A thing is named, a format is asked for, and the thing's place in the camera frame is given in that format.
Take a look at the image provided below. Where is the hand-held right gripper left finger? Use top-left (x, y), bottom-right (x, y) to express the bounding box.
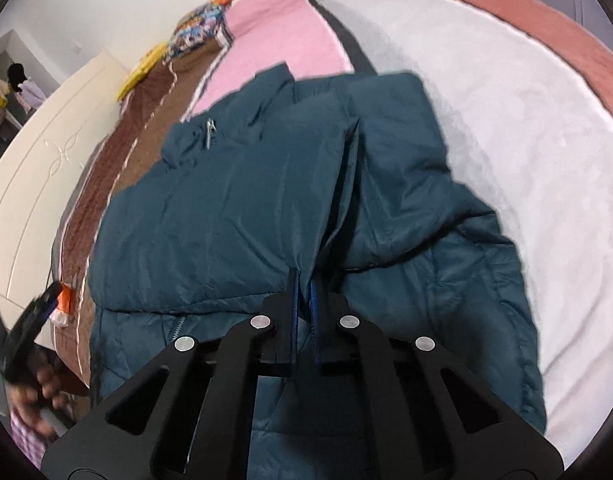
top-left (40, 267), bottom-right (300, 480)

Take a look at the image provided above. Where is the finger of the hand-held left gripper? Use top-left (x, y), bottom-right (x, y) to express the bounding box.
top-left (34, 281), bottom-right (63, 312)

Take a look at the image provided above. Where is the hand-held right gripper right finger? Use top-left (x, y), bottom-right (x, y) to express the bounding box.
top-left (311, 279), bottom-right (566, 480)

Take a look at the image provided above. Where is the teal puffer jacket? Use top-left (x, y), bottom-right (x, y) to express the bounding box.
top-left (89, 62), bottom-right (547, 480)

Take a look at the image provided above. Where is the person's left hand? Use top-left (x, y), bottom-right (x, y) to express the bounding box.
top-left (9, 360), bottom-right (71, 437)

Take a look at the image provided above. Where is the orange and white packet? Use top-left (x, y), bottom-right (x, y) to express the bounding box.
top-left (53, 284), bottom-right (78, 329)

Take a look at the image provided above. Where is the pink checkered clothing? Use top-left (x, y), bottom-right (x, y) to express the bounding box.
top-left (7, 410), bottom-right (62, 468)

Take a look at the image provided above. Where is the brown quilted bedspread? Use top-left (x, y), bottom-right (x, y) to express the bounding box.
top-left (50, 40), bottom-right (228, 388)

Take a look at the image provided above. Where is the yellow printed cloth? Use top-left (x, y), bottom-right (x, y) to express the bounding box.
top-left (117, 42), bottom-right (170, 104)

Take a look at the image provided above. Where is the white fleece blanket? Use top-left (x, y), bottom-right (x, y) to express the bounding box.
top-left (319, 0), bottom-right (613, 471)

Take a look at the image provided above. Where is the pink bed sheet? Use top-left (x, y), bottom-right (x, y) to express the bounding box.
top-left (181, 0), bottom-right (356, 122)

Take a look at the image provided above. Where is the colourful printed pillow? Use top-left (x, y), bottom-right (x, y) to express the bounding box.
top-left (166, 0), bottom-right (237, 61)

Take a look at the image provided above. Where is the dusty rose blanket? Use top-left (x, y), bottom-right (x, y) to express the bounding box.
top-left (371, 0), bottom-right (613, 141)

